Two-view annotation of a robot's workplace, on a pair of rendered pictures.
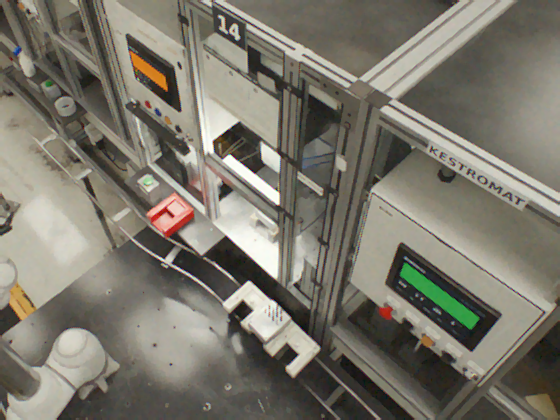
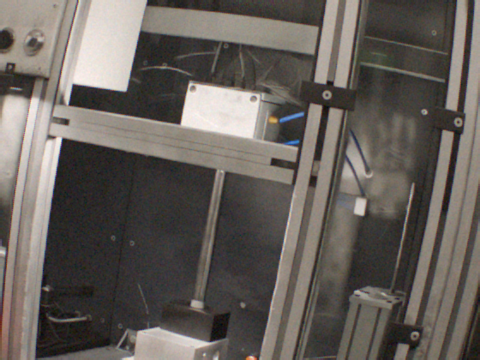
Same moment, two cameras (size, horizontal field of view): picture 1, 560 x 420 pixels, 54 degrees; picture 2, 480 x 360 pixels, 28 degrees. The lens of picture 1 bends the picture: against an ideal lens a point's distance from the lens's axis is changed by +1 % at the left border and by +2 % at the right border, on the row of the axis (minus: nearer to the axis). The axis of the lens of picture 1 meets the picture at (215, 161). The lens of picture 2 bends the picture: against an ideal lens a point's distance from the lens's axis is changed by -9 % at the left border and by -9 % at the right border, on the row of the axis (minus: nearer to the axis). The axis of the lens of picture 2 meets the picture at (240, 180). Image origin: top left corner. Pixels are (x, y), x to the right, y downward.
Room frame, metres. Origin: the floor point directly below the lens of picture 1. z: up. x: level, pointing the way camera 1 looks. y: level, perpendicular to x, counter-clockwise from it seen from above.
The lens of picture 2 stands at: (-0.07, 0.50, 1.35)
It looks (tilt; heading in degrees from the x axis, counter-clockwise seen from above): 3 degrees down; 329
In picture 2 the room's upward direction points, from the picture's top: 11 degrees clockwise
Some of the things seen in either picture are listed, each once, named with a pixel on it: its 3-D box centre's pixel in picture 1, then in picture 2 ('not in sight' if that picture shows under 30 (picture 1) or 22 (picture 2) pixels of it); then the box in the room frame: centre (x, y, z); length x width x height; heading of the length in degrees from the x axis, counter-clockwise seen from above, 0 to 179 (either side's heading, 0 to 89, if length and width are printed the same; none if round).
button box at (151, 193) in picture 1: (151, 189); not in sight; (1.43, 0.29, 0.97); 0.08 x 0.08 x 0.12; 37
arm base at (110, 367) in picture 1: (90, 368); not in sight; (0.79, 0.58, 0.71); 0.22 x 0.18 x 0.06; 37
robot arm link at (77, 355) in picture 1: (76, 354); not in sight; (0.79, 0.60, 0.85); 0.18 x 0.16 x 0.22; 142
